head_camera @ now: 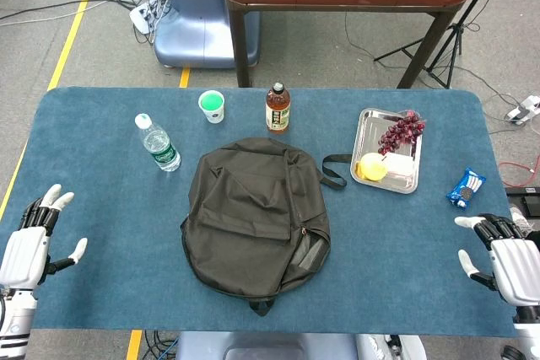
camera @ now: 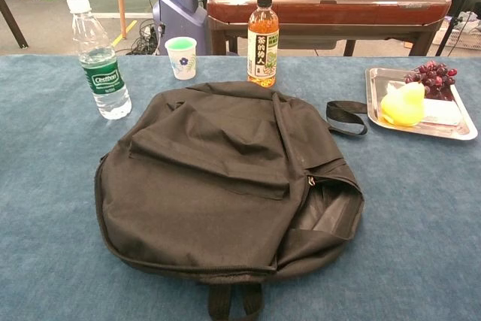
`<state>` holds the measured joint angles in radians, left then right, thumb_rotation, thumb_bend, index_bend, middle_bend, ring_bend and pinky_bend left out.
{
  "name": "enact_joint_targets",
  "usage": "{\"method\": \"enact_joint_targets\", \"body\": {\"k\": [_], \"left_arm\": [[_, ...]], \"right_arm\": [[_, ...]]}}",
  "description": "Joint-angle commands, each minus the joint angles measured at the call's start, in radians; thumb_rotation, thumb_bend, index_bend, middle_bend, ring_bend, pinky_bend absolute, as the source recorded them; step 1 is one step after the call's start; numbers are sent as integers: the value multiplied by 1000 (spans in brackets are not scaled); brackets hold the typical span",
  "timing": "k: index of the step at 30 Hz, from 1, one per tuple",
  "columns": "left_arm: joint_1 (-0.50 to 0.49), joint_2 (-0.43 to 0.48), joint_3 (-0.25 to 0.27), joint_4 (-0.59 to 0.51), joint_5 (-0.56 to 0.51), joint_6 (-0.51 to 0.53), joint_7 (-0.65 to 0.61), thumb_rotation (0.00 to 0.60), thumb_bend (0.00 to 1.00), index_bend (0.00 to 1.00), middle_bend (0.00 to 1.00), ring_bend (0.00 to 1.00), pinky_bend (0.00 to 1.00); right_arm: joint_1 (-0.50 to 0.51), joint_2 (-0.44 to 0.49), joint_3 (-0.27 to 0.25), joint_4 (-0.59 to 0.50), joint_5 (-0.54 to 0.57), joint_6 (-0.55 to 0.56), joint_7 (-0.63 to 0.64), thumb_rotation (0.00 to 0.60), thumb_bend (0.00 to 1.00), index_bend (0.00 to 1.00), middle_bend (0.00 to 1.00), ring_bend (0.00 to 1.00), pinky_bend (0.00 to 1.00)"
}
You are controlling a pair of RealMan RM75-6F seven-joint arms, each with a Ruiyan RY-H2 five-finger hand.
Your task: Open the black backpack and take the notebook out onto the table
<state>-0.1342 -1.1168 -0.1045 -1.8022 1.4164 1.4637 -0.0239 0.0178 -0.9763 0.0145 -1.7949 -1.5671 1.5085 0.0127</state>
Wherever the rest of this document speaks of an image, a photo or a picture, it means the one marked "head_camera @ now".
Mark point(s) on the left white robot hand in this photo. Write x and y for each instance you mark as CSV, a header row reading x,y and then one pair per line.
x,y
25,250

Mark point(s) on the paper cup with green inside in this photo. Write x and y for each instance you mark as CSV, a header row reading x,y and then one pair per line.
x,y
212,109

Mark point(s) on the blue table mat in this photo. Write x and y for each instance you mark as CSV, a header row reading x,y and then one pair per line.
x,y
105,208

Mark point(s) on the brown tea bottle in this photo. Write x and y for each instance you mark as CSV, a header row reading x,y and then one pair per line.
x,y
277,113

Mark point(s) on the black fabric backpack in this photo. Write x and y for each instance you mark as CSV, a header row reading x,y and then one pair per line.
x,y
249,208

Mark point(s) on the purple grape bunch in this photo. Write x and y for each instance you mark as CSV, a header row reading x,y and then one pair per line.
x,y
398,132

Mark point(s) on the black flat device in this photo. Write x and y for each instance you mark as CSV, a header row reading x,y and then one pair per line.
x,y
525,200

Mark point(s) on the clear plastic water bottle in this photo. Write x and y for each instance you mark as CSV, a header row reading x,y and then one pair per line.
x,y
160,149

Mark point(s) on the blue cookie packet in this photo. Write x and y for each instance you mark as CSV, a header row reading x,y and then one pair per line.
x,y
466,188

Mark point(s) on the steel rectangular tray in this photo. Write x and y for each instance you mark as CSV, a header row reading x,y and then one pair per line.
x,y
371,128

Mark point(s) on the grey blue own robot base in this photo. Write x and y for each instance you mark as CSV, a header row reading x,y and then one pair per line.
x,y
261,347

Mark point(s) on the white rectangular block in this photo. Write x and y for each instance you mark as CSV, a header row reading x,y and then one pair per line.
x,y
401,164

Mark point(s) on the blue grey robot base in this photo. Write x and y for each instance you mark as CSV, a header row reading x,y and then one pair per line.
x,y
190,27

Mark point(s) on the white power strip with plugs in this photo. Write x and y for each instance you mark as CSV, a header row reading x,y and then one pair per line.
x,y
141,16

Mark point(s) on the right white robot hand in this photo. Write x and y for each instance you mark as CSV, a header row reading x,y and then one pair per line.
x,y
516,263

